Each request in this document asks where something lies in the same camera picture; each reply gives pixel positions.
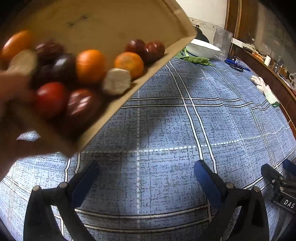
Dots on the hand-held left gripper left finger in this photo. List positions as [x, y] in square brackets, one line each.
[84, 183]

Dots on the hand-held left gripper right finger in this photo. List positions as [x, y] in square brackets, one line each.
[205, 183]

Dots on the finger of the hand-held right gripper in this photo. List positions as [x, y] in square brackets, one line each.
[271, 175]
[290, 165]

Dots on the large red jujube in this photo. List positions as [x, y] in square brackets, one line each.
[82, 106]

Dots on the cardboard box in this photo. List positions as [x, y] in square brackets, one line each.
[104, 27]

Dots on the person's right hand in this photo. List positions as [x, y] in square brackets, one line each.
[11, 115]

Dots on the blue plaid blanket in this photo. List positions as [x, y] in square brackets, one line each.
[161, 120]

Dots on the white glove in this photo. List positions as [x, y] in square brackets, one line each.
[264, 89]

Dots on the white plastic bag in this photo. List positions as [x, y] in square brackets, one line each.
[293, 80]

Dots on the wooden side table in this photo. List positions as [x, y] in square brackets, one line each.
[272, 78]

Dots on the red cherry tomato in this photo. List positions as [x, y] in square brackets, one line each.
[52, 99]

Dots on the white paper roll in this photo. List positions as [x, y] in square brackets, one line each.
[267, 60]

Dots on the beige foam chunk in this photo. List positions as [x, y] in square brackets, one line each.
[23, 61]
[116, 81]

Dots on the blue scissors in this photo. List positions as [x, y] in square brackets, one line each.
[237, 65]

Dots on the orange mandarin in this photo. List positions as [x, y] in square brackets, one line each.
[16, 45]
[90, 66]
[129, 64]

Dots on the dark plum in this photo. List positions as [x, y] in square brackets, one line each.
[62, 67]

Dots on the green cloth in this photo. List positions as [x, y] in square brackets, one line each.
[196, 59]

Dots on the white flat box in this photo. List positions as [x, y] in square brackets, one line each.
[239, 41]

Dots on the white bowl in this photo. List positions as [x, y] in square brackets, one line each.
[202, 48]

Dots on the clear plastic jug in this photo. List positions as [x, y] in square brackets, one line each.
[222, 42]

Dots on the wooden door frame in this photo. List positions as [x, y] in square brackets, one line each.
[240, 20]

